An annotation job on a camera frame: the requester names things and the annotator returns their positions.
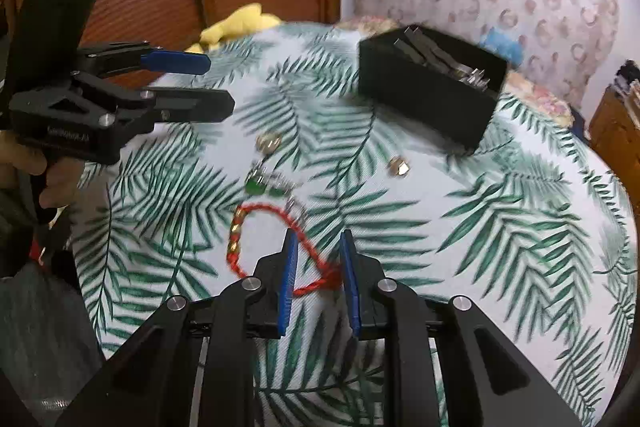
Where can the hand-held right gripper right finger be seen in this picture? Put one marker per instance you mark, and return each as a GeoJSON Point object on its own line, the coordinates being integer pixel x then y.
{"type": "Point", "coordinates": [350, 287]}

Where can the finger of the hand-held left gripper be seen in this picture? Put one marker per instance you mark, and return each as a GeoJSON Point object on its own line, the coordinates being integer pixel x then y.
{"type": "Point", "coordinates": [195, 105]}
{"type": "Point", "coordinates": [175, 62]}

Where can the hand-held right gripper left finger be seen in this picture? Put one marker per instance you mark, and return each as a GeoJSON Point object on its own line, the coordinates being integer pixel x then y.
{"type": "Point", "coordinates": [289, 287]}

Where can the black box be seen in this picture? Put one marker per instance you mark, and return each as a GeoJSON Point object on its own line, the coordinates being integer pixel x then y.
{"type": "Point", "coordinates": [420, 92]}

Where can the green stone silver jewelry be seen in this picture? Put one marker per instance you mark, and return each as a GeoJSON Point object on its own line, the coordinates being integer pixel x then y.
{"type": "Point", "coordinates": [256, 186]}

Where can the person's left hand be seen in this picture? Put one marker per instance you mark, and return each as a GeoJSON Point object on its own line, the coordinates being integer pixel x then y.
{"type": "Point", "coordinates": [62, 184]}

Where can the yellow plush toy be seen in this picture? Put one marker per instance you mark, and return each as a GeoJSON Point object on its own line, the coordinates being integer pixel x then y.
{"type": "Point", "coordinates": [240, 24]}

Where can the blue plush toy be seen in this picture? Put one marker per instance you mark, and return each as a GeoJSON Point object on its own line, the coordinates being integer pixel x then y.
{"type": "Point", "coordinates": [502, 46]}

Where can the wooden sideboard cabinet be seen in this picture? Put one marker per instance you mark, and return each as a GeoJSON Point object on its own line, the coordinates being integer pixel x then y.
{"type": "Point", "coordinates": [617, 122]}

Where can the dark folded clothes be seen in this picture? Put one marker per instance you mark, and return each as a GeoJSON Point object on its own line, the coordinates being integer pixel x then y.
{"type": "Point", "coordinates": [627, 79]}

